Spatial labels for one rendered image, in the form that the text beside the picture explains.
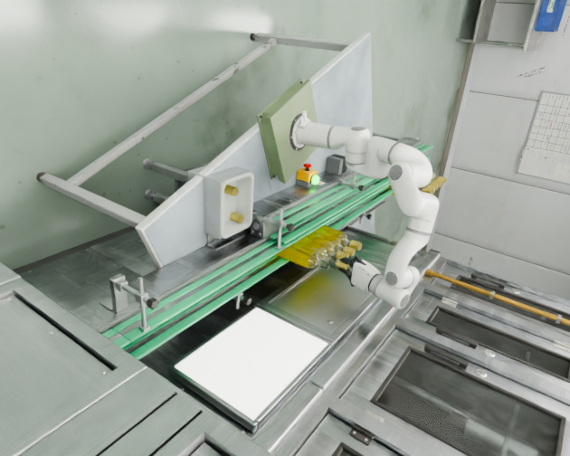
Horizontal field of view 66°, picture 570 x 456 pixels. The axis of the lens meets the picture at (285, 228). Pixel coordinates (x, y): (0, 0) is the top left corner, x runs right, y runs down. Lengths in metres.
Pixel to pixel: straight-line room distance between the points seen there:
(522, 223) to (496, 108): 1.81
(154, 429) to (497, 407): 1.08
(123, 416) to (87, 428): 0.06
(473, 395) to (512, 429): 0.14
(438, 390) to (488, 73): 6.22
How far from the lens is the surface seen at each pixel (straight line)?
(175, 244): 1.57
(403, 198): 1.46
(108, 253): 2.11
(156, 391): 0.88
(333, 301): 1.73
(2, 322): 1.15
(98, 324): 1.33
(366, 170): 1.69
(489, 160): 7.51
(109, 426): 0.85
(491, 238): 7.84
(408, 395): 1.49
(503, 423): 1.54
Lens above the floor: 1.80
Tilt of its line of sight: 30 degrees down
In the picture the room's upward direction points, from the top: 110 degrees clockwise
